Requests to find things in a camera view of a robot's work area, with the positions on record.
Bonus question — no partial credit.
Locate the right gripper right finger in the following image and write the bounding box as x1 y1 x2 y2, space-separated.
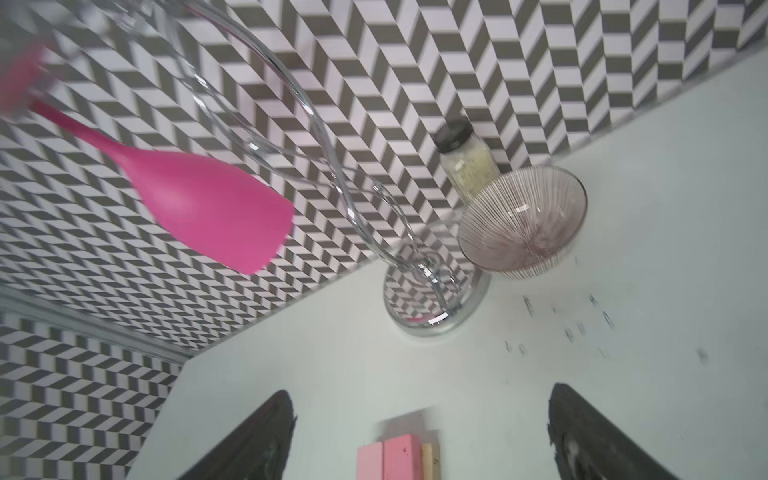
547 383 675 479

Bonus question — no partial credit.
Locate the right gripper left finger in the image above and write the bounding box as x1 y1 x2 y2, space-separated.
180 390 297 480

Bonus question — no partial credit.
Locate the pink block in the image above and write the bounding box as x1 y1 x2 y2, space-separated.
383 434 423 480
355 442 384 480

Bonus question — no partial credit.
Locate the natural wood block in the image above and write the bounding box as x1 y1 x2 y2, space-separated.
421 443 441 480

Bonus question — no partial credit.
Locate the chrome glass holder stand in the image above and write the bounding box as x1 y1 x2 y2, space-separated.
119 0 492 337

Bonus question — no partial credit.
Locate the pink striped bowl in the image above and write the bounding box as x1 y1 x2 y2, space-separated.
458 165 588 280

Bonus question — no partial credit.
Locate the pink plastic wine glass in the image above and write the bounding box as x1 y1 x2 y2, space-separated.
1 43 294 275

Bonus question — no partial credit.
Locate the spice jar black lid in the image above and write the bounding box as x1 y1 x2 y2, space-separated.
433 116 501 204

